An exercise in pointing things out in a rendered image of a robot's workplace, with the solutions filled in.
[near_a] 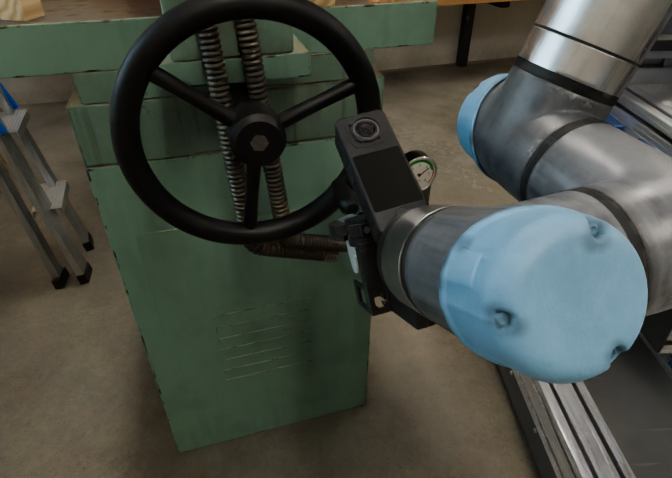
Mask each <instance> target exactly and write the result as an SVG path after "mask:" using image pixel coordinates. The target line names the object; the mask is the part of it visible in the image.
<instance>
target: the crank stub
mask: <svg viewBox="0 0 672 478"><path fill-rule="evenodd" d="M331 188H332V191H333V195H334V198H335V201H336V204H337V206H338V207H339V209H340V211H341V212H342V213H343V214H345V215H349V214H354V213H355V214H356V213H357V212H358V210H359V209H360V204H359V202H358V199H357V197H356V194H355V192H354V191H353V190H352V189H351V188H350V187H349V186H348V185H347V184H346V183H345V182H344V181H343V180H342V179H339V178H338V179H335V180H333V181H332V183H331Z"/></svg>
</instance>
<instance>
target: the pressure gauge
mask: <svg viewBox="0 0 672 478"><path fill-rule="evenodd" d="M405 156H406V158H407V160H408V162H409V164H410V166H411V169H412V171H413V173H414V175H415V177H416V179H417V181H418V183H419V185H420V187H421V189H422V191H423V190H425V189H427V188H428V187H429V186H430V185H431V184H432V183H433V182H434V180H435V179H436V176H437V171H438V169H437V165H436V163H435V161H434V160H433V159H431V158H430V157H429V156H428V155H427V154H426V153H425V152H423V151H420V150H412V151H409V152H407V153H405ZM432 165H433V166H432ZM431 166H432V167H431ZM429 167H430V168H429ZM428 168H429V169H428ZM427 169H428V170H427ZM425 170H427V171H425ZM424 171H425V172H424ZM423 172H424V173H423ZM418 173H420V174H421V173H423V174H422V175H421V176H420V177H418V175H417V174H418Z"/></svg>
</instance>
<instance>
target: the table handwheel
mask: <svg viewBox="0 0 672 478"><path fill-rule="evenodd" d="M245 19H258V20H268V21H274V22H279V23H283V24H286V25H289V26H292V27H294V28H297V29H299V30H301V31H303V32H305V33H307V34H309V35H310V36H312V37H313V38H315V39H316V40H318V41H319V42H320V43H322V44H323V45H324V46H325V47H326V48H327V49H328V50H329V51H330V52H331V53H332V54H333V55H334V56H335V57H336V58H337V60H338V61H339V62H340V64H341V65H342V67H343V69H344V70H345V72H346V74H347V76H348V78H349V79H347V80H345V81H343V82H341V83H339V84H337V85H335V86H333V87H332V88H330V89H328V90H326V91H324V92H322V93H320V94H318V95H316V96H314V97H312V98H310V99H308V100H306V101H303V102H301V103H299V104H297V105H295V106H293V107H290V108H288V109H286V110H284V111H282V112H280V113H277V114H276V112H275V111H274V110H273V109H272V108H271V107H270V106H269V105H267V104H265V103H263V102H259V101H255V100H253V99H251V98H250V97H249V93H248V89H249V88H248V87H247V86H246V85H247V82H243V83H232V84H228V85H229V86H230V88H229V90H230V92H231V94H230V96H231V97H232V99H231V101H232V102H233V105H232V107H233V110H231V109H229V108H228V107H226V106H224V105H222V104H221V103H219V102H217V101H215V100H213V99H212V98H210V97H208V96H206V95H205V94H203V93H201V92H199V91H197V90H196V89H194V88H193V87H191V86H189V85H188V84H186V83H185V82H183V81H181V80H180V79H178V78H177V77H175V76H173V75H172V74H170V73H168V72H167V71H165V70H164V69H162V68H160V67H159V65H160V64H161V63H162V61H163V60H164V59H165V58H166V57H167V55H168V54H169V53H170V52H171V51H172V50H174V49H175V48H176V47H177V46H178V45H179V44H181V43H182V42H183V41H185V40H186V39H188V38H189V37H191V36H192V35H194V34H196V33H198V32H200V31H202V30H204V29H206V28H209V27H211V26H214V25H217V24H221V23H225V22H229V21H235V20H245ZM149 82H151V83H153V84H155V85H157V86H159V87H160V88H162V89H164V90H166V91H168V92H169V93H171V94H173V95H175V96H177V97H178V98H180V99H182V100H184V101H186V102H187V103H189V104H191V105H193V106H194V107H196V108H197V109H199V110H201V111H202V112H204V113H206V114H207V115H209V116H211V117H212V118H214V119H215V120H217V121H219V122H220V123H222V124H224V125H225V126H226V132H227V136H228V140H229V143H230V147H231V150H232V152H233V154H234V155H235V157H236V158H237V159H238V160H239V161H241V162H242V163H244V164H246V185H245V204H244V217H243V222H233V221H226V220H221V219H217V218H213V217H210V216H207V215H204V214H202V213H199V212H197V211H195V210H193V209H191V208H190V207H188V206H186V205H185V204H183V203H182V202H180V201H179V200H177V199H176V198H175V197H174V196H173V195H172V194H171V193H170V192H168V191H167V189H166V188H165V187H164V186H163V185H162V184H161V182H160V181H159V180H158V178H157V177H156V176H155V174H154V172H153V171H152V169H151V167H150V165H149V163H148V161H147V158H146V156H145V153H144V150H143V146H142V142H141V135H140V113H141V107H142V102H143V98H144V94H145V92H146V89H147V86H148V84H149ZM353 94H354V95H355V99H356V105H357V115H358V114H362V113H366V112H370V111H374V110H382V107H381V97H380V90H379V86H378V82H377V78H376V75H375V72H374V70H373V67H372V65H371V63H370V60H369V58H368V57H367V55H366V53H365V51H364V50H363V48H362V46H361V45H360V43H359V42H358V41H357V39H356V38H355V37H354V36H353V34H352V33H351V32H350V31H349V30H348V29H347V28H346V27H345V26H344V25H343V24H342V23H341V22H340V21H339V20H338V19H337V18H335V17H334V16H333V15H331V14H330V13H329V12H328V11H326V10H325V9H323V8H321V7H320V6H318V5H316V4H315V3H313V2H311V1H309V0H185V1H183V2H181V3H180V4H178V5H176V6H174V7H173V8H171V9H169V10H168V11H166V12H165V13H164V14H162V15H161V16H160V17H158V18H157V19H156V20H155V21H154V22H152V23H151V24H150V25H149V26H148V27H147V28H146V29H145V30H144V31H143V32H142V34H141V35H140V36H139V37H138V38H137V39H136V41H135V42H134V44H133V45H132V46H131V48H130V49H129V51H128V53H127V54H126V56H125V58H124V60H123V62H122V64H121V66H120V68H119V70H118V73H117V76H116V79H115V82H114V85H113V89H112V94H111V100H110V109H109V124H110V135H111V141H112V146H113V150H114V153H115V157H116V159H117V162H118V165H119V167H120V169H121V171H122V173H123V175H124V177H125V179H126V181H127V182H128V184H129V185H130V187H131V188H132V190H133V191H134V192H135V194H136V195H137V196H138V197H139V198H140V200H141V201H142V202H143V203H144V204H145V205H146V206H147V207H148V208H149V209H150V210H151V211H153V212H154V213H155V214H156V215H157V216H159V217H160V218H161V219H163V220H164V221H165V222H167V223H168V224H170V225H172V226H173V227H175V228H177V229H179V230H181V231H183V232H185V233H187V234H190V235H192V236H195V237H198V238H201V239H204V240H208V241H212V242H217V243H223V244H231V245H255V244H264V243H270V242H275V241H279V240H283V239H286V238H289V237H292V236H295V235H297V234H300V233H302V232H304V231H306V230H308V229H310V228H312V227H314V226H316V225H317V224H319V223H321V222H322V221H324V220H325V219H327V218H328V217H329V216H330V215H332V214H333V213H334V212H335V211H337V210H338V209H339V207H338V206H337V204H336V201H335V198H334V195H333V191H332V188H331V185H330V186H329V187H328V188H327V189H326V190H325V191H324V192H323V193H322V194H321V195H320V196H319V197H317V198H316V199H315V200H313V201H312V202H310V203H309V204H307V205H306V206H304V207H302V208H300V209H299V210H296V211H294V212H292V213H290V214H287V215H284V216H282V217H278V218H275V219H270V220H265V221H258V222H257V217H258V198H259V186H260V177H261V167H262V166H265V165H268V164H270V163H272V162H274V161H275V160H276V159H278V158H279V157H280V155H281V154H282V153H283V151H284V149H285V146H286V140H287V138H286V132H285V128H287V127H289V126H291V125H293V124H295V123H297V122H298V121H300V120H302V119H304V118H306V117H308V116H310V115H312V114H313V113H315V112H317V111H319V110H321V109H323V108H325V107H327V106H329V105H331V104H334V103H336V102H338V101H340V100H342V99H344V98H346V97H348V96H350V95H353ZM277 115H278V116H277Z"/></svg>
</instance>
